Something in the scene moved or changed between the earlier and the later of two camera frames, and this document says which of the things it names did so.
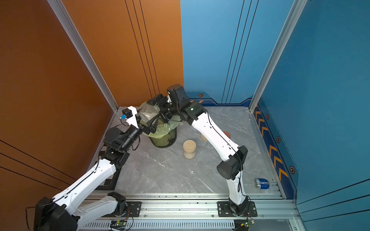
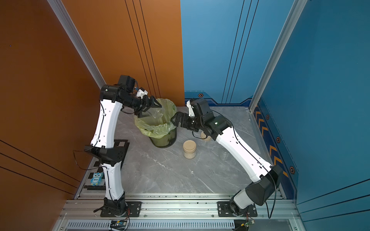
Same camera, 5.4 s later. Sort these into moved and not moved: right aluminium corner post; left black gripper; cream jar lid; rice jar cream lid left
Moved: left black gripper
Not moved: rice jar cream lid left; right aluminium corner post; cream jar lid
